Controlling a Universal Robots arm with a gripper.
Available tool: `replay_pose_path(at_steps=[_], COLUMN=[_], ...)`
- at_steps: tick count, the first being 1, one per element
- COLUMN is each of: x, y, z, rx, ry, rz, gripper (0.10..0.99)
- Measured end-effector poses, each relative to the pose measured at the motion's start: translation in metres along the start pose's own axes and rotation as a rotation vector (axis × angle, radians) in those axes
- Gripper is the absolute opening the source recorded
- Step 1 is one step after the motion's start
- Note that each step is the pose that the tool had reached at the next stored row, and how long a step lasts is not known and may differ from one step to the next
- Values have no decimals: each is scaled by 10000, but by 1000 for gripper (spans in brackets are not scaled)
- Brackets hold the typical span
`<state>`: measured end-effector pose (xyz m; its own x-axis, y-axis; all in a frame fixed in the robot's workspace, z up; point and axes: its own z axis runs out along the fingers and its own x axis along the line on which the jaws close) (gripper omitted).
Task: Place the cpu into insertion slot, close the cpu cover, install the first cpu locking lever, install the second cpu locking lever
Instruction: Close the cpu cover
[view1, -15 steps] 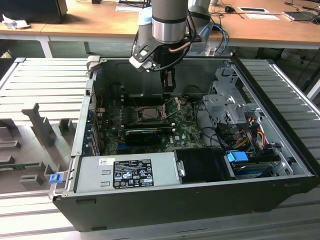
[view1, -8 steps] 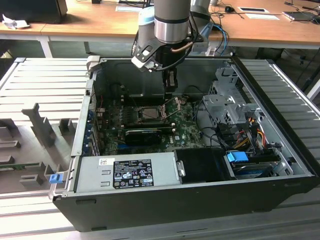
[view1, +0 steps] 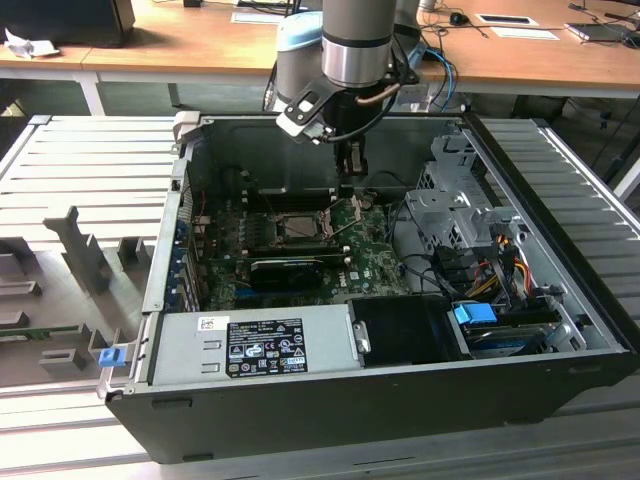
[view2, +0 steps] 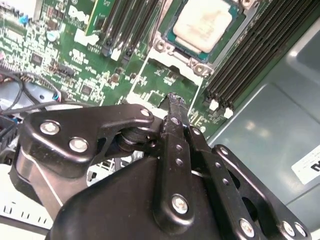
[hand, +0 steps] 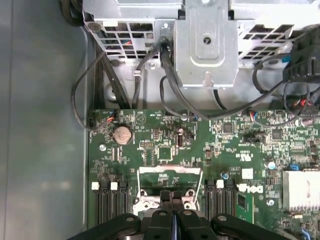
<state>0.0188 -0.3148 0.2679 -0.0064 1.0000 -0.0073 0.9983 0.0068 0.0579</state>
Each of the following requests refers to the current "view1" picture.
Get black graphics card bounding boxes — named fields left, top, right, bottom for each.
left=248, top=255, right=325, bottom=294

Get white table leg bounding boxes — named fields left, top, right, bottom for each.
left=612, top=158, right=640, bottom=201

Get black monitor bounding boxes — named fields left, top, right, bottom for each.
left=0, top=0, right=137, bottom=50

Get hard disk drive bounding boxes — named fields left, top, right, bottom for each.
left=462, top=322, right=559, bottom=360

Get black RAM slot bank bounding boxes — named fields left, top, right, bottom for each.
left=248, top=241, right=352, bottom=267
left=247, top=185, right=337, bottom=212

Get white paper sheet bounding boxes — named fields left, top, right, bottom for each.
left=489, top=25, right=564, bottom=41
left=230, top=10, right=281, bottom=25

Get crumpled white paper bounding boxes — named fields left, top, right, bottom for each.
left=3, top=27, right=62, bottom=60

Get blue cable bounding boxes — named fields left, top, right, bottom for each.
left=424, top=47, right=457, bottom=110

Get green RAM stick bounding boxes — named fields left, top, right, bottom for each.
left=0, top=324, right=84, bottom=342

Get thin metal locking lever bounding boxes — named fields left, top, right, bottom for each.
left=331, top=211, right=375, bottom=237
left=263, top=192, right=287, bottom=240

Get wooden office desk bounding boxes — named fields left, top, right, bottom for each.
left=0, top=0, right=640, bottom=119

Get white framed tablet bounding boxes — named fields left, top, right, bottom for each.
left=473, top=13, right=540, bottom=26

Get white barcode sticker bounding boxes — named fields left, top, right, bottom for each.
left=196, top=314, right=232, bottom=334

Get blue plastic latch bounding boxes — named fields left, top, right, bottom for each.
left=98, top=348, right=127, bottom=370

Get black fan shroud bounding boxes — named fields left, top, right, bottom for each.
left=346, top=294, right=474, bottom=370

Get black camera bracket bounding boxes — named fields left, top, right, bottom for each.
left=285, top=79, right=337, bottom=127

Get grey closed notebook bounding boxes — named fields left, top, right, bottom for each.
left=563, top=20, right=632, bottom=45

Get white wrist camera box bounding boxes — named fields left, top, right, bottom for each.
left=275, top=97, right=335, bottom=146

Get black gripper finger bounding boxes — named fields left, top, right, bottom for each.
left=336, top=141, right=370, bottom=198

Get black CPU socket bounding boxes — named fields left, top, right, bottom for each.
left=269, top=210, right=334, bottom=249

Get grey parts rack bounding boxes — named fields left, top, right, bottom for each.
left=0, top=204, right=154, bottom=389

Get silver power supply unit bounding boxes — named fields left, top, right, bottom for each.
left=148, top=303, right=362, bottom=387

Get metal socket cover frame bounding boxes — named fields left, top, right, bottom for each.
left=322, top=192, right=364, bottom=237

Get silver metal drive cage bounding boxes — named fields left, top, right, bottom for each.
left=402, top=133, right=531, bottom=251

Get blue expansion slot brackets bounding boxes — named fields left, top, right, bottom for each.
left=167, top=219, right=201, bottom=311

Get black power supply label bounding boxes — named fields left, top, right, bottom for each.
left=226, top=316, right=310, bottom=377

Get black open PC case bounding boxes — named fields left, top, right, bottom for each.
left=102, top=112, right=640, bottom=466

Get green motherboard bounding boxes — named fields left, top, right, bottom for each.
left=199, top=197, right=416, bottom=311

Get black cable connectors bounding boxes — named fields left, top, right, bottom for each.
left=432, top=244, right=481, bottom=292

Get yellow orange wire bundle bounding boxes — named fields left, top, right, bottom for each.
left=467, top=247, right=534, bottom=301

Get blue disk carrier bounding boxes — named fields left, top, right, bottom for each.
left=451, top=303, right=497, bottom=332

